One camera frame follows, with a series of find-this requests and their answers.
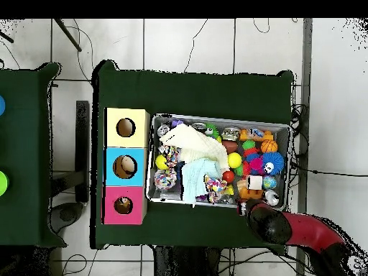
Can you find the cream knitted cloth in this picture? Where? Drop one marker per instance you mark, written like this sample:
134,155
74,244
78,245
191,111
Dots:
198,145

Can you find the mint green knitted cloth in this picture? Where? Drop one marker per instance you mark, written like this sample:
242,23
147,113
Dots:
194,179

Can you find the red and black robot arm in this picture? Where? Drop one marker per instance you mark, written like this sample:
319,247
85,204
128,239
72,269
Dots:
305,230

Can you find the shallow clear mesh bin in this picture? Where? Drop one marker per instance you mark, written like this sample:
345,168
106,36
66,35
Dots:
172,198

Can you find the wooden box with three holes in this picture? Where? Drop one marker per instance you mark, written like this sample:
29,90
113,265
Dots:
125,167

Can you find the yellow smiley ball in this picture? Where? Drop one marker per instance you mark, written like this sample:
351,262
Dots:
161,163

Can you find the plain yellow ball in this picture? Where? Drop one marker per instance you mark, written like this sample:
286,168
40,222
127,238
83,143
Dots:
234,160

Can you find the dark green table cloth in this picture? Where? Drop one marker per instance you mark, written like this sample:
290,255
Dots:
190,92

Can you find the pale wooden cube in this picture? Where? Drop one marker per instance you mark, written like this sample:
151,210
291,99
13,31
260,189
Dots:
255,182

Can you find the orange toy basketball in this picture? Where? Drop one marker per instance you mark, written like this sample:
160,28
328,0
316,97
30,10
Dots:
268,146

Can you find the small globe ball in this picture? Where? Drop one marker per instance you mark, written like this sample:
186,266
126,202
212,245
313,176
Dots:
269,182

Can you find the blue spiky ball with eyes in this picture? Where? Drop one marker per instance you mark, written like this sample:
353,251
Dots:
275,163

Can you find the silver topped dark can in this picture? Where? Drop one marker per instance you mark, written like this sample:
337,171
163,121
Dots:
272,197

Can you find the green side table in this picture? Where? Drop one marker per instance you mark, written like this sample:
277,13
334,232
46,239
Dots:
26,155

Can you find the black tripod leg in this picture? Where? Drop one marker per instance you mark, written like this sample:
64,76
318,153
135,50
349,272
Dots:
68,34

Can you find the green disc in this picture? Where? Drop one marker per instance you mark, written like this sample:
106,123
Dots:
2,183

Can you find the blue disc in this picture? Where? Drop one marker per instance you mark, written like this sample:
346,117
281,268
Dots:
1,105

